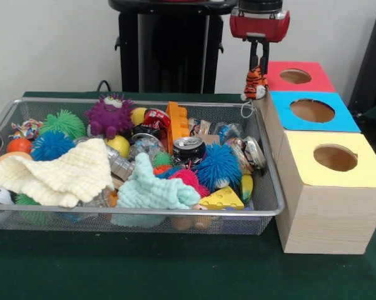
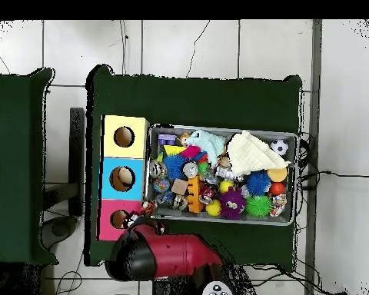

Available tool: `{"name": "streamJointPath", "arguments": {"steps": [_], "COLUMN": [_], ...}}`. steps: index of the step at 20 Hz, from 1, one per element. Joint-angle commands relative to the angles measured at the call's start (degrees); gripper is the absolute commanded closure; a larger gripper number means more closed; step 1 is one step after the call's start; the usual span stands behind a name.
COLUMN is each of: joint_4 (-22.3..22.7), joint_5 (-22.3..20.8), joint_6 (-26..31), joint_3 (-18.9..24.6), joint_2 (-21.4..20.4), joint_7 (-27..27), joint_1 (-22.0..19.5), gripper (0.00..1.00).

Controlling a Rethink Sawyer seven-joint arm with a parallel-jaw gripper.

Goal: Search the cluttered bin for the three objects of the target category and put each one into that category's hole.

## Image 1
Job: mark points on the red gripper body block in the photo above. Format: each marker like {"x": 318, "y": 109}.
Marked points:
{"x": 259, "y": 26}

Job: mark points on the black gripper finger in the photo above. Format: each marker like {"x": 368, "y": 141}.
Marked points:
{"x": 254, "y": 53}
{"x": 264, "y": 54}

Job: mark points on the orange striped tiger plush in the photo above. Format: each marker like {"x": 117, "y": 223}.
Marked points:
{"x": 255, "y": 82}

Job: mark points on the shallow metal mesh bin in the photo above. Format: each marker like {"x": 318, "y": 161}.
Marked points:
{"x": 262, "y": 200}

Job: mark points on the orange building block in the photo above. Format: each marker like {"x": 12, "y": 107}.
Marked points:
{"x": 176, "y": 125}

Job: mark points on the blue spiky rubber ball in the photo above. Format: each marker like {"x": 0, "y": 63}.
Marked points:
{"x": 220, "y": 164}
{"x": 51, "y": 145}

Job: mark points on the green cloth side table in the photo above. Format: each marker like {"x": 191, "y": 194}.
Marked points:
{"x": 375, "y": 112}

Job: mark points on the yellow cheese wedge toy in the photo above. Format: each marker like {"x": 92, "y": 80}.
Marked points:
{"x": 222, "y": 200}

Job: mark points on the purple spiky monster toy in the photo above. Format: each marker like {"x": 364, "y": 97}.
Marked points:
{"x": 109, "y": 117}

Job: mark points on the mint knitted cloth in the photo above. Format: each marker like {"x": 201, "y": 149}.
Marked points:
{"x": 150, "y": 190}

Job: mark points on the green spiky rubber ball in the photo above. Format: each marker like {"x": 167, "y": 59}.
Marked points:
{"x": 62, "y": 123}

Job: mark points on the dark green table cloth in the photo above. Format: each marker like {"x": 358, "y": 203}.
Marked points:
{"x": 175, "y": 268}

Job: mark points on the cream knitted cloth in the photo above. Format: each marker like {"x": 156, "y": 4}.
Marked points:
{"x": 56, "y": 175}

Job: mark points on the orange rubber ball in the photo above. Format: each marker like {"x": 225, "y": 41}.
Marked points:
{"x": 18, "y": 146}

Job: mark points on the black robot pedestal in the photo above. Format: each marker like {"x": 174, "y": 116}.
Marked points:
{"x": 175, "y": 47}

